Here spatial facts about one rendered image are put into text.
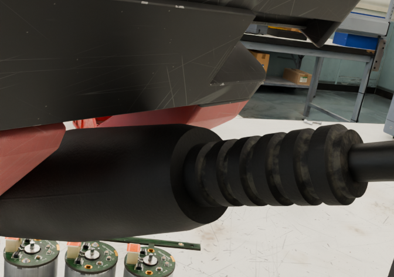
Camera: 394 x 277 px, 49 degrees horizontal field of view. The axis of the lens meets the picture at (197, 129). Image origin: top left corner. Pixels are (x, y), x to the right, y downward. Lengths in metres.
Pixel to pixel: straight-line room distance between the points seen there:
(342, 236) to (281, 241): 0.07
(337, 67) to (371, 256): 5.65
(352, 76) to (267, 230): 5.86
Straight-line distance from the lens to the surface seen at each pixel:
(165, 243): 0.23
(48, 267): 0.22
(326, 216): 0.45
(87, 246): 0.23
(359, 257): 0.40
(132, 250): 0.21
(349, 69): 6.16
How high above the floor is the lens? 0.94
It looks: 17 degrees down
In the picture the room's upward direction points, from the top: 9 degrees clockwise
